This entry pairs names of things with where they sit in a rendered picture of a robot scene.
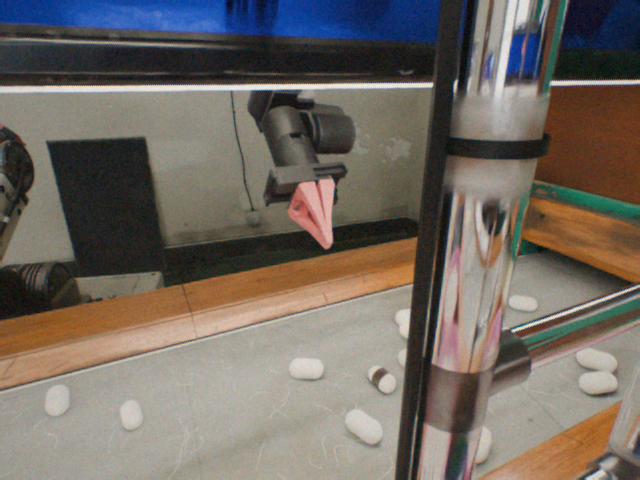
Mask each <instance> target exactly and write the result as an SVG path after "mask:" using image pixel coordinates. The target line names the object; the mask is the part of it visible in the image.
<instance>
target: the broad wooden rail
mask: <svg viewBox="0 0 640 480"><path fill-rule="evenodd" d="M416 244H417V237H415V238H410V239H405V240H400V241H395V242H389V243H384V244H379V245H374V246H369V247H364V248H359V249H353V250H348V251H344V252H339V253H334V254H329V255H324V256H319V257H313V258H308V259H303V260H298V261H293V262H288V263H283V264H277V265H273V267H268V268H263V269H258V270H253V271H248V272H242V273H237V274H232V275H227V276H222V277H217V278H211V279H206V280H202V281H197V282H192V283H187V284H182V285H176V286H171V287H166V288H161V289H156V290H151V291H145V292H140V293H136V294H131V295H126V296H121V297H115V298H110V299H105V300H100V301H95V303H90V304H84V305H79V306H74V307H69V308H65V309H60V310H54V311H49V312H44V313H39V314H34V315H28V316H23V317H18V318H13V319H8V320H2V321H0V391H3V390H7V389H12V388H15V387H19V386H23V385H27V384H31V383H36V382H39V381H43V380H47V379H51V378H55V377H59V376H63V375H67V374H71V373H75V372H79V371H83V370H85V369H86V368H91V367H95V366H99V365H103V364H107V363H110V362H114V361H119V360H123V359H127V358H131V357H134V356H138V355H142V354H146V353H151V352H155V351H158V350H162V349H166V348H170V347H174V346H178V345H182V344H186V343H190V342H194V341H198V340H202V339H205V338H209V336H213V335H218V334H222V333H226V332H229V331H233V330H237V329H241V328H245V327H250V326H253V325H257V324H261V323H265V322H269V321H273V320H276V319H280V318H285V317H289V316H293V315H297V314H300V313H304V312H308V311H312V310H316V309H321V308H324V307H328V306H332V305H336V303H340V302H344V301H347V300H351V299H356V298H360V297H364V296H368V295H371V294H375V293H379V292H383V291H387V290H390V289H395V288H399V287H403V286H407V285H411V284H413V275H414V264H415V254H416Z"/></svg>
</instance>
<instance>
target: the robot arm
mask: <svg viewBox="0 0 640 480"><path fill-rule="evenodd" d="M302 90H303V88H271V89H251V91H250V95H249V98H248V102H247V111H248V113H249V114H250V116H252V117H253V118H255V121H256V124H257V127H258V129H259V132H260V133H263V134H264V136H265V139H266V142H267V145H268V148H269V150H270V153H271V156H272V160H273V163H274V165H275V168H272V169H271V170H270V171H269V175H268V179H267V182H266V186H265V190H264V195H263V200H264V203H265V206H266V207H269V204H275V203H283V202H289V204H288V207H287V210H288V213H289V216H290V217H291V218H292V219H293V220H295V221H296V222H297V223H298V224H300V225H301V226H302V227H304V229H305V230H306V231H307V232H309V233H310V234H311V235H312V236H313V237H314V238H315V239H316V240H317V242H319V243H320V244H321V245H322V246H323V247H324V248H325V249H327V248H330V247H331V245H332V243H333V239H332V221H331V214H332V207H333V206H335V205H336V203H337V201H338V200H339V198H338V196H337V192H338V188H337V184H338V182H339V180H340V178H345V176H346V174H347V172H348V170H347V168H346V166H345V163H344V162H335V163H324V164H320V161H318V159H317V156H316V154H346V153H348V152H350V150H351V149H352V147H353V144H355V140H356V128H355V123H354V120H352V119H351V117H350V116H348V115H345V114H344V112H343V110H342V109H341V108H340V107H339V106H334V105H326V104H317V103H314V100H313V99H302V98H298V97H299V95H300V94H301V91H302Z"/></svg>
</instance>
